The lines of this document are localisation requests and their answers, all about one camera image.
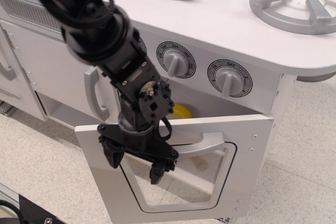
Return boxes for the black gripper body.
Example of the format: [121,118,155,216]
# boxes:
[97,124,179,172]

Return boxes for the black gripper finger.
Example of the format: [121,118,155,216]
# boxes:
[150,162,166,185]
[102,141,124,168]

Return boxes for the silver oven door handle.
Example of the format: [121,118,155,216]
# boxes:
[172,132,225,158]

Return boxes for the white oven door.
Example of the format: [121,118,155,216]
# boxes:
[75,114,273,223]

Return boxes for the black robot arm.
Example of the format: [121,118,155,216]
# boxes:
[39,0,179,185]

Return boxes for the yellow toy in oven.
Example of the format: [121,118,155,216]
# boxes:
[167,104,193,120]

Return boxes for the grey middle oven knob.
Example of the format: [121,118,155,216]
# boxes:
[156,41,196,79]

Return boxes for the grey oven knob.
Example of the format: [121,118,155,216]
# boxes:
[156,41,196,79]
[207,59,253,98]
[138,37,147,56]

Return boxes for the grey left oven knob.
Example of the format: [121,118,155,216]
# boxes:
[138,37,147,56]

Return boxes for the grey right oven knob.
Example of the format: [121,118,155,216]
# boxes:
[207,59,253,98]

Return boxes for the white cabinet door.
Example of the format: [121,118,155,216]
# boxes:
[1,21,120,128]

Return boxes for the white toy kitchen unit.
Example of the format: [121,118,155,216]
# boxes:
[0,0,336,224]

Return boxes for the silver vent grille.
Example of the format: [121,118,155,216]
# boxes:
[1,0,61,33]

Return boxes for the silver right stove burner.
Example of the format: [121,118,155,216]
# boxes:
[249,0,335,35]

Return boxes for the silver cabinet door handle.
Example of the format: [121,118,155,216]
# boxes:
[84,66,110,122]

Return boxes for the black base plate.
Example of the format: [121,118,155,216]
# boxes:
[18,195,65,224]

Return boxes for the aluminium frame rail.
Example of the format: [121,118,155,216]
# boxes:
[0,101,17,117]

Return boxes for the black braided cable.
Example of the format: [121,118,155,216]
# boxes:
[0,199,24,224]

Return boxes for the silver left edge handle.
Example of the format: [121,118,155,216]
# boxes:
[1,26,17,81]

